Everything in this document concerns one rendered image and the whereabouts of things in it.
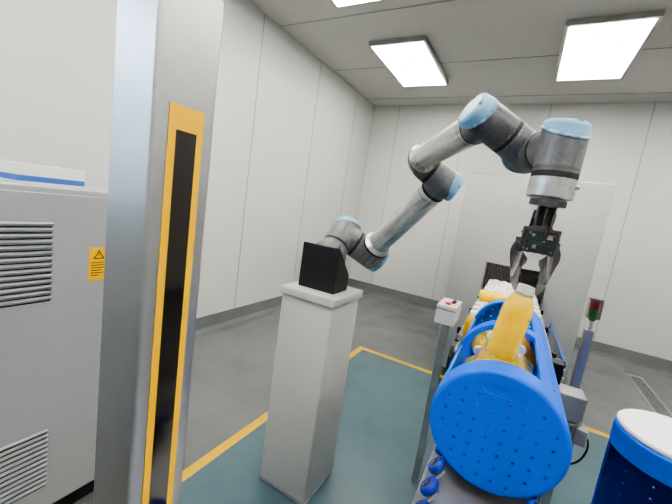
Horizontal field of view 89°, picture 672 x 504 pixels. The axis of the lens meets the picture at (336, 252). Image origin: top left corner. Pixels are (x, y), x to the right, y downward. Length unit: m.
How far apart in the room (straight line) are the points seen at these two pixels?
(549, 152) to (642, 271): 5.30
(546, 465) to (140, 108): 0.92
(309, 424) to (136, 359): 1.59
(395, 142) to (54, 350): 5.69
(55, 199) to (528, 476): 1.69
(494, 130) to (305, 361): 1.31
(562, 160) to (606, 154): 5.23
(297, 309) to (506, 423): 1.10
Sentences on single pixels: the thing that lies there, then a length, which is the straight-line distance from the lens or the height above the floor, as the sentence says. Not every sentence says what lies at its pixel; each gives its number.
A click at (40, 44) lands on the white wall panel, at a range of 3.06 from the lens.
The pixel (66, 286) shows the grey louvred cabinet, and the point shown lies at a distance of 1.73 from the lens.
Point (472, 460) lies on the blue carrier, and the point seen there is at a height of 1.01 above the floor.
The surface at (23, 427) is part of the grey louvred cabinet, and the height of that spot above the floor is 0.52.
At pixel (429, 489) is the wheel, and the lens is 0.90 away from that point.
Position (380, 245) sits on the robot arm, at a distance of 1.73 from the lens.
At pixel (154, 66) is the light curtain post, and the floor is 1.62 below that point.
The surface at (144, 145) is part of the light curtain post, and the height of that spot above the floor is 1.56.
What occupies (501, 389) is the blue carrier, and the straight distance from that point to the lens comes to 0.87.
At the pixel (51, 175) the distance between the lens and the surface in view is 1.81.
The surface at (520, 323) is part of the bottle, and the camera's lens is 0.90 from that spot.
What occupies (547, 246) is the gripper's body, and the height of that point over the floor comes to 1.51.
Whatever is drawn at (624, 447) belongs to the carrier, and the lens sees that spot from 1.36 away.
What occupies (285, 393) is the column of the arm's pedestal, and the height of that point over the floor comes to 0.55.
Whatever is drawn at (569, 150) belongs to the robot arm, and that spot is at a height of 1.71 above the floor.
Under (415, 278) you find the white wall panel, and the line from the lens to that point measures 6.19.
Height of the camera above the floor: 1.54
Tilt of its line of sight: 8 degrees down
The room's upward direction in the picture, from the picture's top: 8 degrees clockwise
